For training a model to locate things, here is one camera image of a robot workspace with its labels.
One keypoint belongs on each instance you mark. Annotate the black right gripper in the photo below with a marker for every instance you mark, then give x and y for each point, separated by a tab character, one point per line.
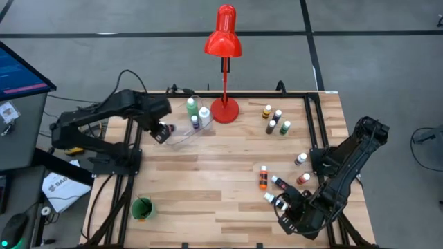
309	216

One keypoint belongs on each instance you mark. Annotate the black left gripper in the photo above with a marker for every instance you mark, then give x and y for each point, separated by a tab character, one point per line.
155	109

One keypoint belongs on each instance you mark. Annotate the grey paint bottle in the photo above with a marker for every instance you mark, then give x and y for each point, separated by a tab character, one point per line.
273	200

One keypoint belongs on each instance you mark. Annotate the purple paint bottle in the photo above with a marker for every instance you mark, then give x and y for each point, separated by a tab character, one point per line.
195	122

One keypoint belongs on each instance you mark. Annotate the large light green bottle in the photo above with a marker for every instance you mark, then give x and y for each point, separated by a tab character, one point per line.
192	109

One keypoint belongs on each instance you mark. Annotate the tall white plastic bottle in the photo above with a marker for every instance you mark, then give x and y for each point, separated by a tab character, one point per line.
205	115

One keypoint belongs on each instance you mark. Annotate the thin dark paintbrush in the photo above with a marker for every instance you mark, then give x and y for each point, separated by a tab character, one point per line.
144	204

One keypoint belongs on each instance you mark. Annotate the orange-bristle paintbrush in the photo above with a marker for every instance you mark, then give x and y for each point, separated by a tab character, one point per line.
141	219

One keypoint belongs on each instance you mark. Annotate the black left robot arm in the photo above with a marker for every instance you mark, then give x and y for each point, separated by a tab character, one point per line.
97	107

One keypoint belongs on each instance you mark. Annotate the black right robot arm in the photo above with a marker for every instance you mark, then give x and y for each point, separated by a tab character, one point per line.
360	148

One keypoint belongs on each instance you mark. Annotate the red paint bottle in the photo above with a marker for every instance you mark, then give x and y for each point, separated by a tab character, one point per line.
303	178

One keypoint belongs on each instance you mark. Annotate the small green paint bottle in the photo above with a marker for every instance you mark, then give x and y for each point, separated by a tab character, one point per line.
284	128

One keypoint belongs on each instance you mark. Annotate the brown paint bottle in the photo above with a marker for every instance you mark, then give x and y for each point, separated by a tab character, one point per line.
270	127

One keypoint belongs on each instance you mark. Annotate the yellow paint bottle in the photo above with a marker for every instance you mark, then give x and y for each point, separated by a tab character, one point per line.
266	112

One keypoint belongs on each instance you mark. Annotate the clear plastic bin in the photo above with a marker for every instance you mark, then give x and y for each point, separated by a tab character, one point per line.
180	138

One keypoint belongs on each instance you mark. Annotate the small black table clamp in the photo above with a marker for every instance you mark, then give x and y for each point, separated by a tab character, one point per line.
173	88

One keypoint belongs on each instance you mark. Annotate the black power adapter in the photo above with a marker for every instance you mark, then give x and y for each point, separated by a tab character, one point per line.
188	91

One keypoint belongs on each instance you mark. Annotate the green plastic cup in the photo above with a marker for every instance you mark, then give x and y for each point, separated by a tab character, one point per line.
138	212

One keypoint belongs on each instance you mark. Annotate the black support beam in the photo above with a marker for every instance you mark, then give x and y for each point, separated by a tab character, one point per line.
59	166

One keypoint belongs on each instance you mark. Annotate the white paper booklet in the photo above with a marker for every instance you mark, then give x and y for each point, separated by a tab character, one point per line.
65	190

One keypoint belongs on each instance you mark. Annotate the red desk lamp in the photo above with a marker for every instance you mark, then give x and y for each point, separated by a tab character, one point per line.
223	41

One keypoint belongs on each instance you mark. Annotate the black arched table clamp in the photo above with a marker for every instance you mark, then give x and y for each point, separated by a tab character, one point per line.
281	86

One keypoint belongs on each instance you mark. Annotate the white tape roll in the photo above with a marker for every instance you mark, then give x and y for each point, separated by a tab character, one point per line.
42	210

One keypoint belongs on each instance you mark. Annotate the white label card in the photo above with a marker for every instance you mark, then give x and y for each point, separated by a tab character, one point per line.
8	112

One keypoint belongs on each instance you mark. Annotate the computer monitor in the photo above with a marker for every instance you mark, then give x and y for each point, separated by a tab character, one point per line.
17	74

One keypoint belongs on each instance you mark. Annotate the grey chair base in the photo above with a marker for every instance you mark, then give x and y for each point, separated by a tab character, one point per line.
432	135

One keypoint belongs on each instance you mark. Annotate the black computer mouse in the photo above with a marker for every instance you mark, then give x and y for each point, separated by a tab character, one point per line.
14	228

